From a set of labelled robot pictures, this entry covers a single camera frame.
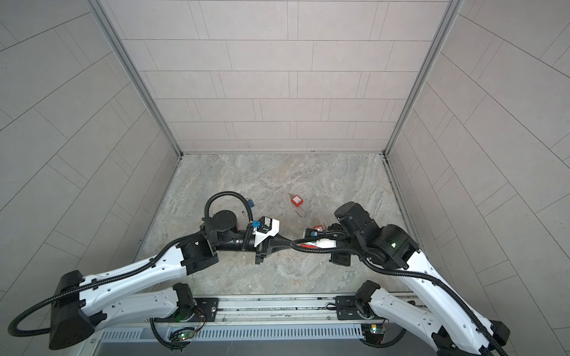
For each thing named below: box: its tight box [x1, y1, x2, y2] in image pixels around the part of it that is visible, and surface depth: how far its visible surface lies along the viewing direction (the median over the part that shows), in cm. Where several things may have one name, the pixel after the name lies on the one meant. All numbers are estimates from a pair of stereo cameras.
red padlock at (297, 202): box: [290, 194, 307, 219], surface depth 98 cm
